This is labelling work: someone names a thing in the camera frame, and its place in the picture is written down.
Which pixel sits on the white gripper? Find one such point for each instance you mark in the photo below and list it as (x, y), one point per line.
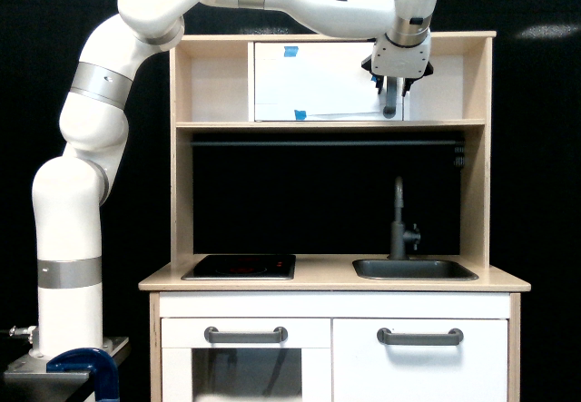
(390, 60)

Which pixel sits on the white cabinet door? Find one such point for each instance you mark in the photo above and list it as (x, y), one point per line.
(365, 370)

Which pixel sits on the grey microwave door handle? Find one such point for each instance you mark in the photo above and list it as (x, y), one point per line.
(390, 108)

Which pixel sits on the white lower oven door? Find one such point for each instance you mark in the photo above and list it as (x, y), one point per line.
(298, 369)

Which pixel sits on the grey oven door handle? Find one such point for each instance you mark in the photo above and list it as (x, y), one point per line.
(213, 335)

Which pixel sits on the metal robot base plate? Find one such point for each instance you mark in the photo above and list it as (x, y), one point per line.
(84, 374)

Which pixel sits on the grey toy sink basin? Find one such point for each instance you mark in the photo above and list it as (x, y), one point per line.
(412, 269)

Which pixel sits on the grey cabinet door handle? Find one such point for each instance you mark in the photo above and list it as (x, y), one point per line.
(452, 338)

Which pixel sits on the blue c-clamp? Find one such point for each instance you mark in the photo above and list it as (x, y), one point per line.
(98, 363)

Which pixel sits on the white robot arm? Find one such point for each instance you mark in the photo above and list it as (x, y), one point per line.
(68, 191)

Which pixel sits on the black toy stovetop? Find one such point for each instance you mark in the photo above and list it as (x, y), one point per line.
(243, 266)

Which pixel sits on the grey hanging rail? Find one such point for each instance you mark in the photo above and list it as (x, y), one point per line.
(322, 143)

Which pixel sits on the blue tape piece top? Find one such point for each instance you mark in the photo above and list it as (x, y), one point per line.
(291, 50)

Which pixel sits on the silver cable connector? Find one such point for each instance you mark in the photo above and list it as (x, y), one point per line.
(22, 333)

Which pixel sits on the blue tape piece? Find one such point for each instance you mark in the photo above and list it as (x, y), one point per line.
(291, 50)
(300, 115)

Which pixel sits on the blue tape piece bottom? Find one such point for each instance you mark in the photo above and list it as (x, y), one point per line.
(300, 115)

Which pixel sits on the grey toy faucet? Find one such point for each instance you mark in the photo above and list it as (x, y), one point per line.
(400, 236)

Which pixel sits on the wooden toy kitchen frame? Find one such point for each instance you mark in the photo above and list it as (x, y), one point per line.
(212, 92)

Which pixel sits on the white microwave door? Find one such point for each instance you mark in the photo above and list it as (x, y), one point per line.
(325, 80)

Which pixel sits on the grey rail hooks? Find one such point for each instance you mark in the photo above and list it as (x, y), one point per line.
(459, 153)

